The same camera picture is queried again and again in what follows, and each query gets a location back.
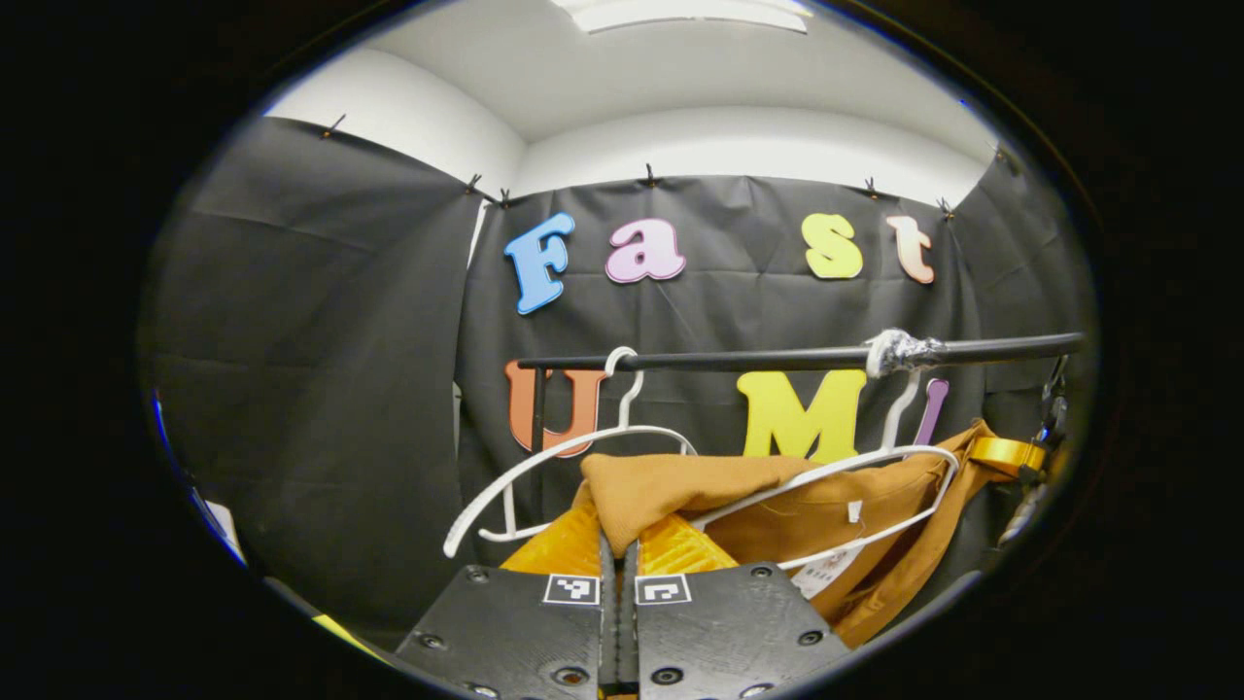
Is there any black clothes rack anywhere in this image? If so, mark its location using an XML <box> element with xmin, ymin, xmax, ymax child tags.
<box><xmin>518</xmin><ymin>332</ymin><xmax>1085</xmax><ymax>458</ymax></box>

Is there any brown jacket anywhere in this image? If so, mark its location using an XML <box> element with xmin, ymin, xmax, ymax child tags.
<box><xmin>580</xmin><ymin>418</ymin><xmax>1002</xmax><ymax>650</ymax></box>

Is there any white hanger with taped hook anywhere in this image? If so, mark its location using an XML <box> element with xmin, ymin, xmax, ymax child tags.
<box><xmin>690</xmin><ymin>329</ymin><xmax>963</xmax><ymax>573</ymax></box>

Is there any white empty hanger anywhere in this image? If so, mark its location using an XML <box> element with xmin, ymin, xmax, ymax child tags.
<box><xmin>442</xmin><ymin>347</ymin><xmax>699</xmax><ymax>560</ymax></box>

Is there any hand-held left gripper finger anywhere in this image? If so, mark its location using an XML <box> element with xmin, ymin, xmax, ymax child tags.
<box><xmin>619</xmin><ymin>515</ymin><xmax>854</xmax><ymax>700</ymax></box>
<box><xmin>394</xmin><ymin>483</ymin><xmax>620</xmax><ymax>700</ymax></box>

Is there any black backdrop cloth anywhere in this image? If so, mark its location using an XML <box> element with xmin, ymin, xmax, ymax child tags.
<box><xmin>141</xmin><ymin>117</ymin><xmax>1094</xmax><ymax>643</ymax></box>

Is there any row of black cloth clips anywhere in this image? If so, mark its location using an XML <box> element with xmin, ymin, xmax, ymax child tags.
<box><xmin>326</xmin><ymin>113</ymin><xmax>955</xmax><ymax>221</ymax></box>

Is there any large ceiling light panel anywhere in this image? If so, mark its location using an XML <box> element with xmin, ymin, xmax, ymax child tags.
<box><xmin>549</xmin><ymin>0</ymin><xmax>812</xmax><ymax>35</ymax></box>

